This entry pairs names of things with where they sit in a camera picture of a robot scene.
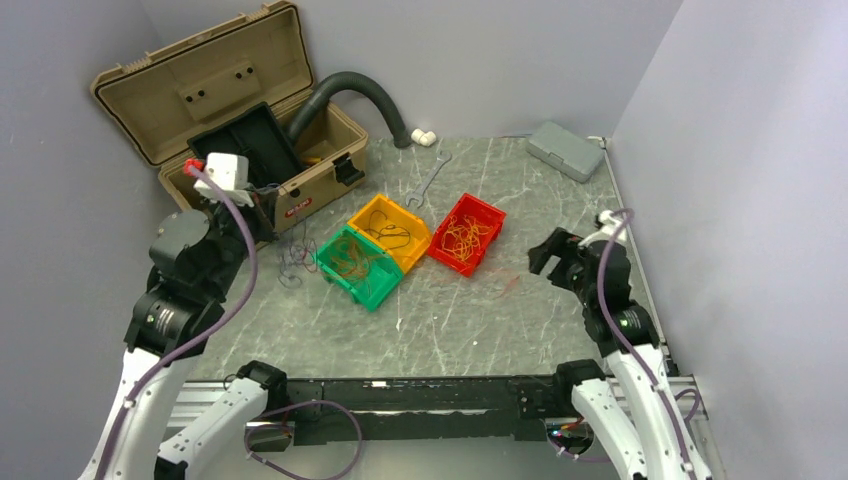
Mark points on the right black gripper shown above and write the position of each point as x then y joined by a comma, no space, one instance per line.
560,243

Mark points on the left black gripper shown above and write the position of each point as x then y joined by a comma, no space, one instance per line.
261,215

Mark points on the red plastic bin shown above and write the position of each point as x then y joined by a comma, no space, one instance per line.
464,236

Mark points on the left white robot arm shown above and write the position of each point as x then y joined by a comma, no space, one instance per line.
196,257

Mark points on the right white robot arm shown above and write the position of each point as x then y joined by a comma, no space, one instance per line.
626,398

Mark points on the black toolbox tray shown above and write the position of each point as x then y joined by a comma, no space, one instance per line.
257,136

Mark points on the green plastic bin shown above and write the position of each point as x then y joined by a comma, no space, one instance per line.
360,268

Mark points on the grey plastic case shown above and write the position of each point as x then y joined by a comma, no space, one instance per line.
576,157

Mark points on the yellow plastic bin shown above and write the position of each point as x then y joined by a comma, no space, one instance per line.
396,231

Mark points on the tan plastic toolbox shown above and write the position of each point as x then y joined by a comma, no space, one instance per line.
201,82

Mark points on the silver open-end wrench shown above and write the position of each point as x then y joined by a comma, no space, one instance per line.
417,195

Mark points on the white pipe fitting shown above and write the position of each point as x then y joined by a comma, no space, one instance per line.
423,138

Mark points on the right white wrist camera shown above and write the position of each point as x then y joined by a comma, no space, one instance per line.
610,225

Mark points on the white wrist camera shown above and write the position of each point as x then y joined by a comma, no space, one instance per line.
228,171
610,225

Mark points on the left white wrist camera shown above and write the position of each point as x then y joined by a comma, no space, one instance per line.
228,171

